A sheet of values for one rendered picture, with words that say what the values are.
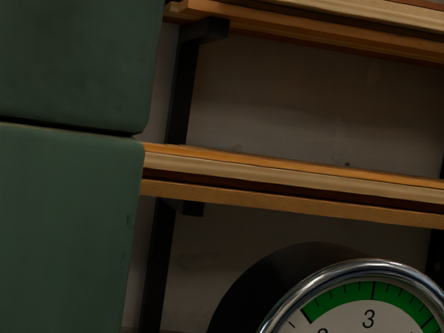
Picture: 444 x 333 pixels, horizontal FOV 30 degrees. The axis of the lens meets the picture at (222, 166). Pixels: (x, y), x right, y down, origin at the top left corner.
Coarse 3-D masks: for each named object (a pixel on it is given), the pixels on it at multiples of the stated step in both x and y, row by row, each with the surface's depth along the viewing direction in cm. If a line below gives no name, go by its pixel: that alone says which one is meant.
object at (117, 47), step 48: (0, 0) 22; (48, 0) 22; (96, 0) 23; (144, 0) 23; (0, 48) 22; (48, 48) 22; (96, 48) 23; (144, 48) 23; (0, 96) 22; (48, 96) 22; (96, 96) 23; (144, 96) 24
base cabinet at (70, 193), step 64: (0, 128) 22; (64, 128) 23; (0, 192) 22; (64, 192) 23; (128, 192) 24; (0, 256) 22; (64, 256) 23; (128, 256) 24; (0, 320) 23; (64, 320) 23
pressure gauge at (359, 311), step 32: (288, 256) 21; (320, 256) 20; (352, 256) 20; (256, 288) 20; (288, 288) 19; (320, 288) 19; (352, 288) 19; (384, 288) 20; (416, 288) 20; (224, 320) 20; (256, 320) 19; (288, 320) 19; (320, 320) 19; (352, 320) 19; (384, 320) 20; (416, 320) 20
